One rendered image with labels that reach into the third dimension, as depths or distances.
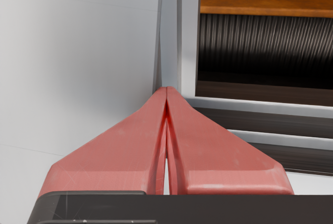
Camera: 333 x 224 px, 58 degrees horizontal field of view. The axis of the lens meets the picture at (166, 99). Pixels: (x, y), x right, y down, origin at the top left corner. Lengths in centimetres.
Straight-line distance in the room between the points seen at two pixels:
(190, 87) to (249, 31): 30
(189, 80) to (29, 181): 11
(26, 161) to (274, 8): 20
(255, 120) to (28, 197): 14
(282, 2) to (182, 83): 14
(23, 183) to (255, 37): 35
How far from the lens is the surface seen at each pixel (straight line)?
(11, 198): 22
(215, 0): 26
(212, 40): 45
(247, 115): 16
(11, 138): 17
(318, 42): 47
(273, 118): 16
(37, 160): 17
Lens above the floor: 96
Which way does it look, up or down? 53 degrees down
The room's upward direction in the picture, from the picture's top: 164 degrees counter-clockwise
